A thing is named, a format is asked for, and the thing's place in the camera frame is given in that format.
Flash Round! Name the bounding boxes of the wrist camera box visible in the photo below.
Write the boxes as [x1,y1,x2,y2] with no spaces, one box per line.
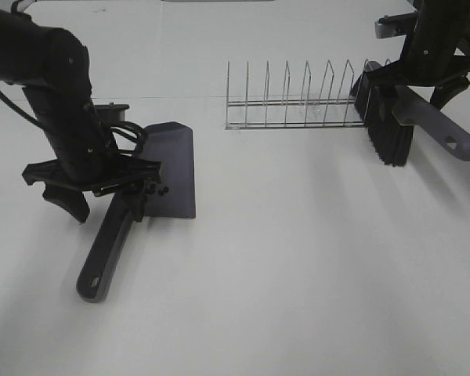
[94,103,130,123]
[374,13,418,39]

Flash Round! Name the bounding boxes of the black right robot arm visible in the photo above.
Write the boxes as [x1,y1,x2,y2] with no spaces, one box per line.
[353,1,470,133]

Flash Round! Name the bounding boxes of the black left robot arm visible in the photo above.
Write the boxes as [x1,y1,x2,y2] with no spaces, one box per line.
[0,5,161,222]

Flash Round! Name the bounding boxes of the grey hand brush black bristles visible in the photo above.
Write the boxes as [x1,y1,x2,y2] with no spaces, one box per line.
[350,60,470,167]

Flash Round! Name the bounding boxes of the pile of coffee beans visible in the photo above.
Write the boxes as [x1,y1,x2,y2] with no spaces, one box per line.
[145,182,169,197]

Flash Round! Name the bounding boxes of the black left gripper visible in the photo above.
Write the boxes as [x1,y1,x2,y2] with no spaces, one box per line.
[22,154,162,223]

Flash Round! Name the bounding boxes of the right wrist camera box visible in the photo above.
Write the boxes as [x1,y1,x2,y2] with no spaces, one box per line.
[374,13,418,39]

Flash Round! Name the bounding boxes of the chrome wire dish rack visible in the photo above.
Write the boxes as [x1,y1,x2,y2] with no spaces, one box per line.
[224,60,377,130]

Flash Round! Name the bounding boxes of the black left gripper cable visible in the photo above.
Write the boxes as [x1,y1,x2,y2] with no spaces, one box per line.
[0,74,149,156]

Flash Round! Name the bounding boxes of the grey plastic dustpan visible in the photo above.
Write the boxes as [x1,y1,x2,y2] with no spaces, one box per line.
[76,121,196,303]

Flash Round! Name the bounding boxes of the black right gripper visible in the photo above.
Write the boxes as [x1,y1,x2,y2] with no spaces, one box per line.
[366,56,470,124]

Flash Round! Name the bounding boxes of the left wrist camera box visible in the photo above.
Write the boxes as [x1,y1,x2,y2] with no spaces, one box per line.
[94,103,130,123]

